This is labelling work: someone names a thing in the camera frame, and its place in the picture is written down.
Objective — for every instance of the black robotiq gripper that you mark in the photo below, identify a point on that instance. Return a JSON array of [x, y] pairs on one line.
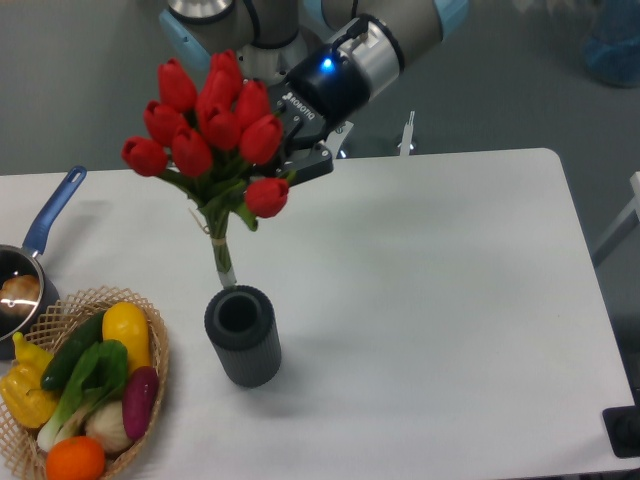
[[313, 99]]

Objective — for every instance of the red tulip bouquet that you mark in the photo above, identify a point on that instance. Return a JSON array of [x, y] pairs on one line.
[[206, 142]]

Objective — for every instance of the dark grey ribbed vase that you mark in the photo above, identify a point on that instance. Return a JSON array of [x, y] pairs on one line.
[[240, 323]]

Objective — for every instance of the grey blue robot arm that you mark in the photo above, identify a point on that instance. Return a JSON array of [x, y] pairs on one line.
[[270, 38]]

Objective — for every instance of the yellow squash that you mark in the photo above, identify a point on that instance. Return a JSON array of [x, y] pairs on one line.
[[127, 323]]

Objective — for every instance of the purple sweet potato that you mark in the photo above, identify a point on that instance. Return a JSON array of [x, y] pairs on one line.
[[138, 400]]

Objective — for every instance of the green bok choy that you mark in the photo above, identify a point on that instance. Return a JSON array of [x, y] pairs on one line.
[[99, 376]]

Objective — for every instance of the brown bread roll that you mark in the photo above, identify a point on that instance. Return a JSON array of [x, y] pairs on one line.
[[19, 296]]

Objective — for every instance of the green cucumber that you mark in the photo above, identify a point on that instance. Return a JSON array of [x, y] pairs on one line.
[[61, 367]]

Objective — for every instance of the blue plastic bag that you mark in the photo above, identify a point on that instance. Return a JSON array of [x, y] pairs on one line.
[[611, 48]]

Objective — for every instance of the beige garlic bulb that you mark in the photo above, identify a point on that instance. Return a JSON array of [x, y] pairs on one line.
[[106, 426]]

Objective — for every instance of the yellow bell pepper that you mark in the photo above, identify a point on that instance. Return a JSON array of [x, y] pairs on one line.
[[29, 404]]

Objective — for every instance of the orange fruit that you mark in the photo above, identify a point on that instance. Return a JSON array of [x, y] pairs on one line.
[[79, 457]]

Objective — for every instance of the black device at table edge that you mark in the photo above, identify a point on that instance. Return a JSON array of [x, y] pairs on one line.
[[622, 426]]

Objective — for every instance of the blue handled saucepan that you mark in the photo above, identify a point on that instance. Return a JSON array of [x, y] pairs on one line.
[[24, 259]]

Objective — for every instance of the white table leg frame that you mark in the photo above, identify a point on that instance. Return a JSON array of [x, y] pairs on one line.
[[622, 225]]

